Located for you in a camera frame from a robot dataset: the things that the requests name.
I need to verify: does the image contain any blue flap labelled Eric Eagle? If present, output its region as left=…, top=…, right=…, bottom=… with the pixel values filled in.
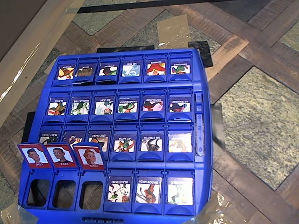
left=87, top=127, right=112, bottom=161

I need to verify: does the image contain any crumpled clear tape piece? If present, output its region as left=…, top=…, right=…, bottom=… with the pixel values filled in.
left=0, top=202, right=40, bottom=224
left=193, top=190, right=235, bottom=224

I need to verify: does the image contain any blue flap labelled Ice Light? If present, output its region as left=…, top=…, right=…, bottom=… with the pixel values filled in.
left=90, top=93, right=116, bottom=122

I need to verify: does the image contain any blue flap labelled Swapshot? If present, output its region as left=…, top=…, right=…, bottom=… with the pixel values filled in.
left=168, top=57, right=192, bottom=82

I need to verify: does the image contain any wide pale cardboard wall panel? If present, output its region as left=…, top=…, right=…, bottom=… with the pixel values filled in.
left=0, top=0, right=49, bottom=62

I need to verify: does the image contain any blue flap labelled Sir Stretch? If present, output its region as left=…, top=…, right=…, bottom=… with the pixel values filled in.
left=137, top=129, right=165, bottom=161

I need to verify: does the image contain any blue flap labelled Rambler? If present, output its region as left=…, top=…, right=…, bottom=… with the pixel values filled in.
left=144, top=57, right=168, bottom=83

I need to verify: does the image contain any glossy black tape piece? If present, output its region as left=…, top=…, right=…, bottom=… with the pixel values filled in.
left=211, top=102, right=227, bottom=150

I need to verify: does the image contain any blue flap pale green card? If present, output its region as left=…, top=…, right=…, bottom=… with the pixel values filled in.
left=164, top=174, right=196, bottom=216

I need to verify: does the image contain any blue Guess Who game board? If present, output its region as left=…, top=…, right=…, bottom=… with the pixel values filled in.
left=18, top=48, right=214, bottom=224

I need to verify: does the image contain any blue flap labelled Blasteroid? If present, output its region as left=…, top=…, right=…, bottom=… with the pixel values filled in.
left=104, top=174, right=134, bottom=214

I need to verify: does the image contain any blue flap labelled Safeguard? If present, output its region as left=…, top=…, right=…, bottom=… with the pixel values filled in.
left=140, top=92, right=166, bottom=121

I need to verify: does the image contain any blue flap labelled Shadow Ninja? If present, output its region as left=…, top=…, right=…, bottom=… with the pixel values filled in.
left=133, top=174, right=164, bottom=215

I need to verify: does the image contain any blue flap yellow hero card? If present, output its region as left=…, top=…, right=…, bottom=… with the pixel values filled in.
left=52, top=62, right=77, bottom=86

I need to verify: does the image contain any blue flap pale washed card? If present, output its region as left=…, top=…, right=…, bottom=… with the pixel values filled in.
left=166, top=128, right=194, bottom=162

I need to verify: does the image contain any tan cardboard floor flap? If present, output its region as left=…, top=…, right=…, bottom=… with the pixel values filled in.
left=0, top=0, right=86, bottom=128

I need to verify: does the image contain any blue flap labelled Beast Tamer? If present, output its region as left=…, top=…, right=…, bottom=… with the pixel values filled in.
left=38, top=127, right=62, bottom=144

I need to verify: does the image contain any red flap labelled Enzo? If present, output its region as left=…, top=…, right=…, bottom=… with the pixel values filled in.
left=17, top=142, right=52, bottom=169

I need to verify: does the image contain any red flap labelled Emma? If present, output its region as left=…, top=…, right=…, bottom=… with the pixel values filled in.
left=72, top=142, right=106, bottom=171

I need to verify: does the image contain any long black tape strip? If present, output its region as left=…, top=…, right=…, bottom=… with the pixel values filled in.
left=76, top=0, right=235, bottom=14

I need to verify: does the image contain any blue flap labelled Mr Mist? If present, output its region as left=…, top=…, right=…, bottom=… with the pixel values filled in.
left=119, top=58, right=143, bottom=84

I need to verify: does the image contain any blue flap green hero card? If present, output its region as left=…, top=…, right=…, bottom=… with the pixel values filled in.
left=95, top=60, right=119, bottom=84

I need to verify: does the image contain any blue flap labelled Madame Vine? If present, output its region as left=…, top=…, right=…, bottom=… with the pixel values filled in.
left=66, top=94, right=93, bottom=123

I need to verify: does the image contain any tan translucent tape patch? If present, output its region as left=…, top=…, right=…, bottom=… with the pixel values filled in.
left=157, top=14, right=190, bottom=49

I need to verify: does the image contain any blue flap labelled Geode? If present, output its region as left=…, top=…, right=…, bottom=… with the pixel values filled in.
left=74, top=61, right=98, bottom=84

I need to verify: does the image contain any blue flap labelled Atlanta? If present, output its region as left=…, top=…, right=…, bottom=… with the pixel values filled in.
left=111, top=130, right=138, bottom=161

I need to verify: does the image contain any blue flap labelled Glance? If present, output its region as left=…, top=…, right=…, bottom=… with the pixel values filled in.
left=43, top=94, right=70, bottom=123

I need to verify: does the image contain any blue flap labelled Thundershock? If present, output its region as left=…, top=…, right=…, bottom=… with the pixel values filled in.
left=114, top=92, right=140, bottom=121

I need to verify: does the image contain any upright blue flip tile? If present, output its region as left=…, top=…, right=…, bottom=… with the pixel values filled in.
left=44, top=143, right=78, bottom=168

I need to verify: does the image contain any blue flap labelled Ultrasonic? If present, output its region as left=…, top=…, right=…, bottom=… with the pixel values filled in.
left=167, top=92, right=193, bottom=121

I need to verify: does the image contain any blue flap labelled Zap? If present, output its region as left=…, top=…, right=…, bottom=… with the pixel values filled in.
left=62, top=127, right=86, bottom=147

